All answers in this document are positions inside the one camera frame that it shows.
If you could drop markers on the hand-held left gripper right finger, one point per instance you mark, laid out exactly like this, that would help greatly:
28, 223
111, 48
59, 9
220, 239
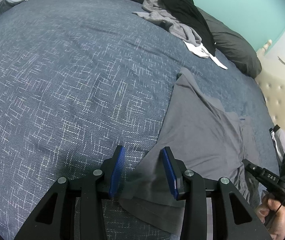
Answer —
169, 173

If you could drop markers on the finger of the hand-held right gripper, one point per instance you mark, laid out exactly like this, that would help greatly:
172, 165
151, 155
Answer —
252, 168

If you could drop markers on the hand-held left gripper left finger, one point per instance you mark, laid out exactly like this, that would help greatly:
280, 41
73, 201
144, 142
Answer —
117, 172

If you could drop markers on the grey t-shirt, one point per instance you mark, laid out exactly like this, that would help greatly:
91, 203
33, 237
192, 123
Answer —
202, 135

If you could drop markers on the person's right hand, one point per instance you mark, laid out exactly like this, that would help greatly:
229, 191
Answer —
278, 222

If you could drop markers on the black white folded garment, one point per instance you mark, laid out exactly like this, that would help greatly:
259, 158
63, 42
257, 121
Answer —
272, 132

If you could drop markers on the cream tufted headboard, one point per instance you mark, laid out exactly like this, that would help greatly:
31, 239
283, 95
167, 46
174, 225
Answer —
282, 100

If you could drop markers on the blue patterned bedspread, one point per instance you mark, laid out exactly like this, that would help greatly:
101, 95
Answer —
70, 80

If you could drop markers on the dark grey long pillow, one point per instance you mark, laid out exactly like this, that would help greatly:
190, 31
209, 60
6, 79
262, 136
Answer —
235, 47

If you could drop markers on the light grey heather garment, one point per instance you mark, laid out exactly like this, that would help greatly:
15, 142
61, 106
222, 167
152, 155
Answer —
157, 15

